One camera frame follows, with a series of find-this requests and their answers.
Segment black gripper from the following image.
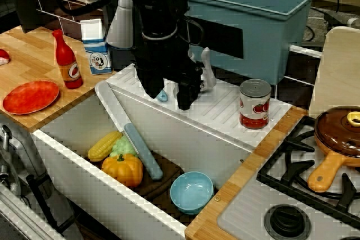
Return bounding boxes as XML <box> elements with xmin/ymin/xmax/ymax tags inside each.
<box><xmin>131</xmin><ymin>30</ymin><xmax>204</xmax><ymax>111</ymax></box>

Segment light blue bowl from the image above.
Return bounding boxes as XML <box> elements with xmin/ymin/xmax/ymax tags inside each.
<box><xmin>170</xmin><ymin>171</ymin><xmax>215</xmax><ymax>215</ymax></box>

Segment grey faucet lever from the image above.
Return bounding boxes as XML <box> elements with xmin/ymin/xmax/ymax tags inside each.
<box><xmin>200</xmin><ymin>47</ymin><xmax>217</xmax><ymax>92</ymax></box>

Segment white toy sink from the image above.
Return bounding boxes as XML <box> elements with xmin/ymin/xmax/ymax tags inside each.
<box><xmin>32</xmin><ymin>64</ymin><xmax>293</xmax><ymax>240</ymax></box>

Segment green toy grapes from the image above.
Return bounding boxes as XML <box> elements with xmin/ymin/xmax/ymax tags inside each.
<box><xmin>109</xmin><ymin>135</ymin><xmax>138</xmax><ymax>159</ymax></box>

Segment white cone bottle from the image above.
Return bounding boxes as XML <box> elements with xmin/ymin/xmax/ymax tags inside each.
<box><xmin>106</xmin><ymin>0</ymin><xmax>134</xmax><ymax>49</ymax></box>

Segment blue white milk carton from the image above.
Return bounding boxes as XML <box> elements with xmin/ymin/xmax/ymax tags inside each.
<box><xmin>80</xmin><ymin>18</ymin><xmax>113</xmax><ymax>75</ymax></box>

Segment tomato can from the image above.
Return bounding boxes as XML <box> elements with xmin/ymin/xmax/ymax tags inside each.
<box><xmin>238</xmin><ymin>79</ymin><xmax>272</xmax><ymax>130</ymax></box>

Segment yellow toy corn cob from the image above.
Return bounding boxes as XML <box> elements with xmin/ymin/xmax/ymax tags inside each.
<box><xmin>87</xmin><ymin>131</ymin><xmax>123</xmax><ymax>162</ymax></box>

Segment orange toy bell pepper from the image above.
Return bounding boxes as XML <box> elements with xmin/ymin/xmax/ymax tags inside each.
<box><xmin>101</xmin><ymin>153</ymin><xmax>144</xmax><ymax>187</ymax></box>

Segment brown cloth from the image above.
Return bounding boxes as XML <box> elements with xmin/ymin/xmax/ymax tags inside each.
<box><xmin>92</xmin><ymin>150</ymin><xmax>186</xmax><ymax>204</ymax></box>

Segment red toy sauce bottle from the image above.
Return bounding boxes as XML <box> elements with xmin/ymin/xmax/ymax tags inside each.
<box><xmin>52</xmin><ymin>29</ymin><xmax>84</xmax><ymax>89</ymax></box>

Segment teal plastic bin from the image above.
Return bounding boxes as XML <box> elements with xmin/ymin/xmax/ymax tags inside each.
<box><xmin>174</xmin><ymin>0</ymin><xmax>321</xmax><ymax>86</ymax></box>

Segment black stove grate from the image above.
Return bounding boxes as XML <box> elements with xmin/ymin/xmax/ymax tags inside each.
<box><xmin>256</xmin><ymin>115</ymin><xmax>360</xmax><ymax>231</ymax></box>

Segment red orange plate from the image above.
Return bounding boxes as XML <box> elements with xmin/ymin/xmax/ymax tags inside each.
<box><xmin>2</xmin><ymin>80</ymin><xmax>61</xmax><ymax>115</ymax></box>

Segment white rod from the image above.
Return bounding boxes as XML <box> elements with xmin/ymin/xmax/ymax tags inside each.
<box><xmin>289</xmin><ymin>44</ymin><xmax>323</xmax><ymax>57</ymax></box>

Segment red white toy piece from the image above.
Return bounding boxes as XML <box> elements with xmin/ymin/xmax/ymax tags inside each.
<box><xmin>0</xmin><ymin>48</ymin><xmax>11</xmax><ymax>65</ymax></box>

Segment brown lid yellow knob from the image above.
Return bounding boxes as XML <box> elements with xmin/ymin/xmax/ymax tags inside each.
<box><xmin>314</xmin><ymin>106</ymin><xmax>360</xmax><ymax>156</ymax></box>

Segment light wooden board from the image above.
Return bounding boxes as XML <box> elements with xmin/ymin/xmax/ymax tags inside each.
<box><xmin>308</xmin><ymin>25</ymin><xmax>360</xmax><ymax>119</ymax></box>

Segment orange toy pan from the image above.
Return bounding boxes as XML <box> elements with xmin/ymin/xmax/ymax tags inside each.
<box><xmin>307</xmin><ymin>127</ymin><xmax>360</xmax><ymax>193</ymax></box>

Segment black stove knob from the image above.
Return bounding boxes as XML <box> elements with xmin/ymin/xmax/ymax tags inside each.
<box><xmin>263</xmin><ymin>203</ymin><xmax>312</xmax><ymax>240</ymax></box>

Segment grey metal clamp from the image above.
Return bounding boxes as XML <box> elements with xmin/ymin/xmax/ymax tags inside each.
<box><xmin>0</xmin><ymin>124</ymin><xmax>22</xmax><ymax>198</ymax></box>

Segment toy knife blue handle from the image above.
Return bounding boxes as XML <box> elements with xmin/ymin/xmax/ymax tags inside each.
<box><xmin>95</xmin><ymin>81</ymin><xmax>164</xmax><ymax>181</ymax></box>

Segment black oven handle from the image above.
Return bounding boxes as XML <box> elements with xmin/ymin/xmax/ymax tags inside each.
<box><xmin>26</xmin><ymin>174</ymin><xmax>75</xmax><ymax>233</ymax></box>

